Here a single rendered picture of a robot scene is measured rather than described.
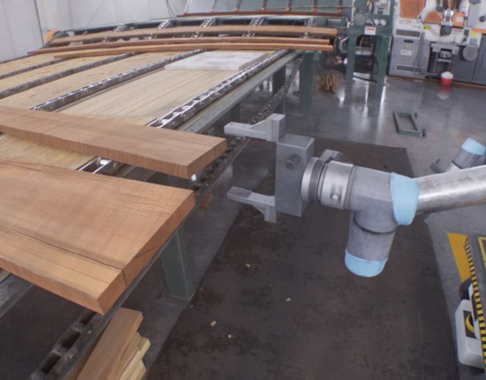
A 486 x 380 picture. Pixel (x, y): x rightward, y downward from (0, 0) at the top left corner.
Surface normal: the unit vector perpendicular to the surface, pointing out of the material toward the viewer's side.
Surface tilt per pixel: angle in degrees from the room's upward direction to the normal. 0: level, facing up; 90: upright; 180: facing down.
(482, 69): 90
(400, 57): 90
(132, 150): 0
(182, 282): 90
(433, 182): 32
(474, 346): 0
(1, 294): 0
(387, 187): 40
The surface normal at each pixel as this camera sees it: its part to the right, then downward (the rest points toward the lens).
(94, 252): -0.02, -0.86
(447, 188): -0.46, -0.15
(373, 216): -0.52, 0.44
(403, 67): -0.31, 0.49
